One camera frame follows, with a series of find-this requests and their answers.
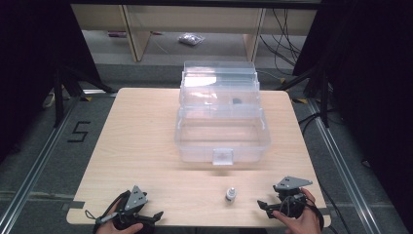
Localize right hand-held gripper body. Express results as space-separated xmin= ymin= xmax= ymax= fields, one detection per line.
xmin=272 ymin=175 xmax=315 ymax=219

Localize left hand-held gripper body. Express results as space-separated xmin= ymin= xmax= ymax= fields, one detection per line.
xmin=111 ymin=184 xmax=150 ymax=230

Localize clear plastic storage box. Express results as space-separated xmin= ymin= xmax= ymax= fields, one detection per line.
xmin=173 ymin=59 xmax=272 ymax=167

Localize person's right hand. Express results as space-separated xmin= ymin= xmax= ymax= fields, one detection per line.
xmin=272 ymin=187 xmax=323 ymax=234

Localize person's left hand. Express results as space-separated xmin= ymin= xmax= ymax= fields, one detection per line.
xmin=94 ymin=211 xmax=144 ymax=234

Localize black metal stand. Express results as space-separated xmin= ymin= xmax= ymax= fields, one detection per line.
xmin=52 ymin=63 xmax=117 ymax=129
xmin=276 ymin=63 xmax=331 ymax=129

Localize black curtain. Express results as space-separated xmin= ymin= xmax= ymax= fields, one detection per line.
xmin=0 ymin=0 xmax=102 ymax=164
xmin=291 ymin=0 xmax=413 ymax=225

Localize clear plastic bag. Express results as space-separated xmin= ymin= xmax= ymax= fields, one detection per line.
xmin=177 ymin=32 xmax=207 ymax=47

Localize light wooden shelf unit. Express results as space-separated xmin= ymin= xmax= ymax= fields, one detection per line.
xmin=70 ymin=3 xmax=318 ymax=62

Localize metal floor rail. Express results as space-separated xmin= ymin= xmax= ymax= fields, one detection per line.
xmin=306 ymin=98 xmax=382 ymax=234
xmin=0 ymin=96 xmax=86 ymax=234

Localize black floor cable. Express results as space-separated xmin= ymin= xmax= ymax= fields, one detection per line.
xmin=297 ymin=109 xmax=342 ymax=135

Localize white floor cable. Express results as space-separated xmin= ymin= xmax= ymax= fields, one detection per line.
xmin=42 ymin=91 xmax=56 ymax=109

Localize black hanging cables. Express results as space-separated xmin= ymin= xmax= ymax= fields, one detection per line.
xmin=258 ymin=8 xmax=304 ymax=67

